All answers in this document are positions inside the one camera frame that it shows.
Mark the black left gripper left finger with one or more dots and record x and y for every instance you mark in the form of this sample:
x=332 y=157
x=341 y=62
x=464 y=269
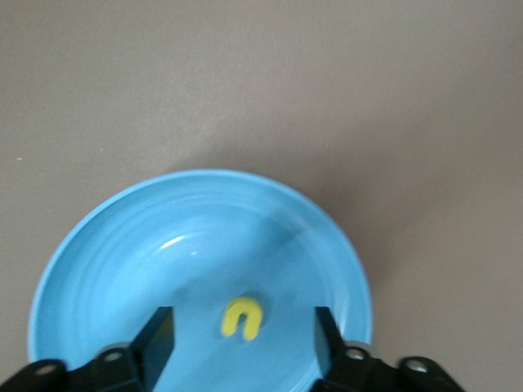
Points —
x=102 y=371

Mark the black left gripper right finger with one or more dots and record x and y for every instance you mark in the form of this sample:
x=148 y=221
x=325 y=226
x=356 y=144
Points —
x=367 y=371

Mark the yellow foam letter u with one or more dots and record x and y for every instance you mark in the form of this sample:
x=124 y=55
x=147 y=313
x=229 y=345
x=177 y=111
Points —
x=235 y=314

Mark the blue plate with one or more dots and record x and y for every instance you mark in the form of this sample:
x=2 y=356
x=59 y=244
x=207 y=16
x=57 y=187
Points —
x=163 y=253

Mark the brown table cover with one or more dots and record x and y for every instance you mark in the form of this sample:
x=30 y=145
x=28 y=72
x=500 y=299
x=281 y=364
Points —
x=261 y=81

